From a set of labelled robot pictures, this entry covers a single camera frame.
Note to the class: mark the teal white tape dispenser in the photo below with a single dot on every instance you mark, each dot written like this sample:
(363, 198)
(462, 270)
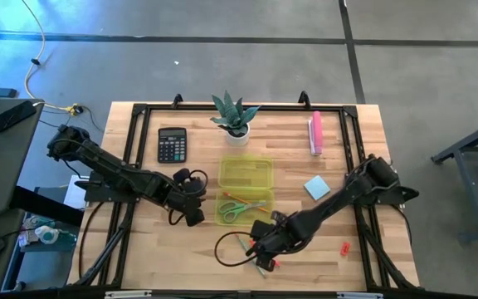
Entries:
(47, 235)

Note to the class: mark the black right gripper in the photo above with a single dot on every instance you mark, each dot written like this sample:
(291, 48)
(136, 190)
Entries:
(284, 236)

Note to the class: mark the blue metal cart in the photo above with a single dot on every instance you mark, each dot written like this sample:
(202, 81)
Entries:
(471, 174)

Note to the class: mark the teal pencil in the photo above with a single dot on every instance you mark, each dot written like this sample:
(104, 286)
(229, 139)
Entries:
(243, 246)

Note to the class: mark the orange pencil pink eraser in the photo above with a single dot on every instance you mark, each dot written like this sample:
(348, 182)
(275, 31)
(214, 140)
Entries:
(243, 200)

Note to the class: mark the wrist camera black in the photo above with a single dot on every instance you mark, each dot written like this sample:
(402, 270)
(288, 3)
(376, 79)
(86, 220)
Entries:
(259, 229)
(195, 217)

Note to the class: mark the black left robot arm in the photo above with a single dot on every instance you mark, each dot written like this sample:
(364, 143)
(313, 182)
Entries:
(110, 166)

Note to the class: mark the grey side desk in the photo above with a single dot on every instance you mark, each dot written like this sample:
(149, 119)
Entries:
(11, 166)

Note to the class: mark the pink white oblong item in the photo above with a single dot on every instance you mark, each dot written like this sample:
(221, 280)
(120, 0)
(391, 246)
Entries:
(317, 133)

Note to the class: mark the yellow translucent pencil case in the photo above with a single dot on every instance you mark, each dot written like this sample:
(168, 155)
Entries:
(245, 172)

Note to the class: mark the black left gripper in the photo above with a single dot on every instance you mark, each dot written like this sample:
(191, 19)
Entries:
(185, 191)

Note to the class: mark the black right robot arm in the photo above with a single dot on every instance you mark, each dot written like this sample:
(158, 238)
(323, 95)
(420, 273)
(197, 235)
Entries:
(338, 199)

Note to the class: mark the white round plant pot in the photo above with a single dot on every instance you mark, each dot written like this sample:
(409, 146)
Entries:
(237, 140)

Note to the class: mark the yellow plug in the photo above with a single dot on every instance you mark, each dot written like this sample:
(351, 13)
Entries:
(74, 110)

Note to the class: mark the black smartphone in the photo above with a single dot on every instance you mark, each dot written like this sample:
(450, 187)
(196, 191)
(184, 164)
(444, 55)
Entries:
(13, 116)

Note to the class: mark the white paper sheet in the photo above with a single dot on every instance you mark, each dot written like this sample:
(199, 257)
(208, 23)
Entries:
(75, 195)

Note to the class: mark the black desk calculator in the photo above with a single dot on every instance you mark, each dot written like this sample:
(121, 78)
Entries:
(172, 145)

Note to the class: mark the green snake plant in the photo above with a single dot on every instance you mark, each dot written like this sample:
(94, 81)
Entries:
(232, 114)

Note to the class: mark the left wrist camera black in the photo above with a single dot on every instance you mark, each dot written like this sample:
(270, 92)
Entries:
(195, 217)

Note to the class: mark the black aluminium table frame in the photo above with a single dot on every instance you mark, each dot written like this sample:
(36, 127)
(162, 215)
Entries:
(139, 124)

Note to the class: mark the orange rectangular eraser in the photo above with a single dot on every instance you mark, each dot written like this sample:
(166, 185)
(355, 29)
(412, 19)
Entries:
(345, 248)

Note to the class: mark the silver bracket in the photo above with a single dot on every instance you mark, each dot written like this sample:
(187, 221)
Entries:
(128, 294)
(359, 295)

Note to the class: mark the blue sticky note pad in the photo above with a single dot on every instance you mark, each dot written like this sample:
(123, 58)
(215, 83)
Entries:
(317, 187)

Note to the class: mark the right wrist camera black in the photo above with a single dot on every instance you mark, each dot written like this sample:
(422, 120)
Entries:
(259, 229)

